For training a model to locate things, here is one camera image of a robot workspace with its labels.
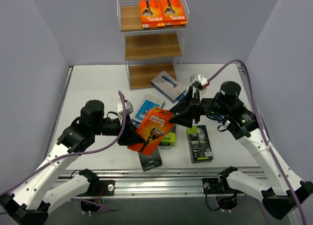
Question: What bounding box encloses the grey blue razor box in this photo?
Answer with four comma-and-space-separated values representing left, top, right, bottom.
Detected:
151, 71, 186, 103

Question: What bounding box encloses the narrow orange Fusion5 razor box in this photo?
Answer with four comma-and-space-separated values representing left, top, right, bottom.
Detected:
128, 107, 174, 156

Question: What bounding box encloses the blue Harry's box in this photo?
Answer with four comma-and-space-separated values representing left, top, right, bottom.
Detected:
208, 115, 223, 123
131, 94, 165, 127

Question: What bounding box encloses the large orange Fusion5 razor box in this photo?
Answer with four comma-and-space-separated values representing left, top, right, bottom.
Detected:
139, 0, 165, 28

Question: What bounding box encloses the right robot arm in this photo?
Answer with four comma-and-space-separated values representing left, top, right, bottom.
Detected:
170, 81, 313, 220

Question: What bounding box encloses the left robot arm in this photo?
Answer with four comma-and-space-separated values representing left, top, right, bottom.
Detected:
0, 100, 144, 225

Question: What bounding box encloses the orange razor box on shelf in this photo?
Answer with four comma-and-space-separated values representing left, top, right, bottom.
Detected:
160, 0, 188, 26

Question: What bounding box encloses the black green razor box middle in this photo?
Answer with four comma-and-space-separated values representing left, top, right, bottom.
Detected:
159, 124, 176, 146

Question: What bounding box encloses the black green razor box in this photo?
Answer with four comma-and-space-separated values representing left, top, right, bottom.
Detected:
138, 148, 162, 172
159, 124, 176, 146

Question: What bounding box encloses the black green razor box front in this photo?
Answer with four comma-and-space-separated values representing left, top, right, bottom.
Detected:
138, 148, 162, 172

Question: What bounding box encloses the black box with face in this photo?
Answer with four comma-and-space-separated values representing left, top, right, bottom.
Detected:
186, 125, 213, 163

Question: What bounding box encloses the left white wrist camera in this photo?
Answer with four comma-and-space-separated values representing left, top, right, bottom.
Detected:
116, 100, 134, 123

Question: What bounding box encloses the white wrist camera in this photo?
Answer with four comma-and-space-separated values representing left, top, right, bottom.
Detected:
116, 100, 134, 123
190, 73, 210, 91

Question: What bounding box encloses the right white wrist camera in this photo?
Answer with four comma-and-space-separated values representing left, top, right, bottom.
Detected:
190, 73, 210, 91

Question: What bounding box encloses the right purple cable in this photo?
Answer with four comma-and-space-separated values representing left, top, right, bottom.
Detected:
206, 59, 308, 225

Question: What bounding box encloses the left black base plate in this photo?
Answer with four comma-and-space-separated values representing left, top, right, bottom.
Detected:
97, 180, 115, 196

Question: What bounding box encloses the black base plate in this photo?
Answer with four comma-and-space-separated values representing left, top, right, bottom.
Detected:
97, 180, 115, 196
201, 178, 225, 195

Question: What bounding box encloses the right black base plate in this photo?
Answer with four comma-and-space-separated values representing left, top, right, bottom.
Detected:
201, 178, 225, 195

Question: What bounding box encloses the white wire wooden shelf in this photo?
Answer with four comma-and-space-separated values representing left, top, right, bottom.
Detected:
117, 0, 190, 90

